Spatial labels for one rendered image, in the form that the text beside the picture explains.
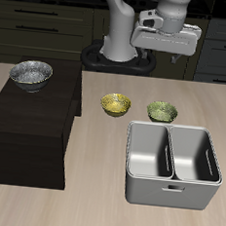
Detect grey bowl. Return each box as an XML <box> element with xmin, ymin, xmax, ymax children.
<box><xmin>7</xmin><ymin>57</ymin><xmax>55</xmax><ymax>95</ymax></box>

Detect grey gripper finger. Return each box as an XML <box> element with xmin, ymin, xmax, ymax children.
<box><xmin>169</xmin><ymin>53</ymin><xmax>182</xmax><ymax>64</ymax></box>
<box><xmin>140</xmin><ymin>48</ymin><xmax>150</xmax><ymax>59</ymax></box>

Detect dark wooden cabinet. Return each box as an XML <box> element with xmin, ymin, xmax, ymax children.
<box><xmin>0</xmin><ymin>54</ymin><xmax>88</xmax><ymax>193</ymax></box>

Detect dark kitchen cupboards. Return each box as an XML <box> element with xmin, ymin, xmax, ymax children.
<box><xmin>0</xmin><ymin>0</ymin><xmax>226</xmax><ymax>85</ymax></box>

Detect yellow bowl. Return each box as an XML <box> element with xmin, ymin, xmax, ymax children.
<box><xmin>99</xmin><ymin>92</ymin><xmax>133</xmax><ymax>119</ymax></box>

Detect green bowl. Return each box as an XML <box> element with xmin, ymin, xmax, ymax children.
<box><xmin>144</xmin><ymin>99</ymin><xmax>179</xmax><ymax>125</ymax></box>

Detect white two-bin basket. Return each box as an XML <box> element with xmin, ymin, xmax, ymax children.
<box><xmin>119</xmin><ymin>119</ymin><xmax>226</xmax><ymax>213</ymax></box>

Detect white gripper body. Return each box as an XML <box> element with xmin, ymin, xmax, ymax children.
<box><xmin>129</xmin><ymin>18</ymin><xmax>204</xmax><ymax>57</ymax></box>

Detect flat black base plate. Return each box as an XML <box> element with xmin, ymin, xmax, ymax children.
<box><xmin>79</xmin><ymin>38</ymin><xmax>159</xmax><ymax>78</ymax></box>

